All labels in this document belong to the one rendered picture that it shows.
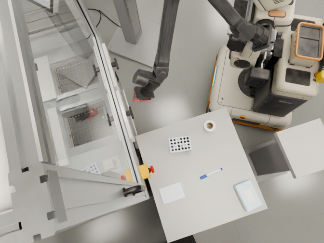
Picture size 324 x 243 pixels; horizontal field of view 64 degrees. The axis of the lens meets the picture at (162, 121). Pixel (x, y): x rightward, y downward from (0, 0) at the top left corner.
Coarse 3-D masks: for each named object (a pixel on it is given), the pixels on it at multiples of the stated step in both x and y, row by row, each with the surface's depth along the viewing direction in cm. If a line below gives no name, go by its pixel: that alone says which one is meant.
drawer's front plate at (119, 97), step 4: (116, 92) 145; (120, 96) 144; (120, 100) 144; (120, 104) 143; (124, 108) 146; (124, 112) 142; (124, 116) 141; (124, 120) 141; (128, 120) 146; (128, 124) 140; (128, 128) 139; (128, 132) 139; (132, 132) 146; (132, 136) 138; (132, 140) 144
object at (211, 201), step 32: (160, 128) 156; (192, 128) 155; (224, 128) 155; (160, 160) 151; (192, 160) 150; (224, 160) 150; (192, 192) 146; (224, 192) 145; (256, 192) 145; (192, 224) 142
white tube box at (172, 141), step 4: (184, 136) 150; (188, 136) 150; (172, 140) 151; (176, 140) 150; (180, 140) 150; (184, 140) 150; (188, 140) 151; (172, 144) 153; (176, 144) 149; (180, 144) 149; (188, 144) 152; (172, 148) 149; (176, 148) 149; (180, 148) 149; (184, 148) 149; (188, 148) 148; (172, 152) 148; (176, 152) 151
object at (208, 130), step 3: (210, 120) 152; (204, 123) 152; (207, 123) 152; (210, 123) 153; (213, 123) 151; (204, 126) 151; (213, 126) 151; (204, 129) 152; (207, 129) 151; (210, 129) 151; (213, 129) 151; (207, 132) 153; (210, 132) 153
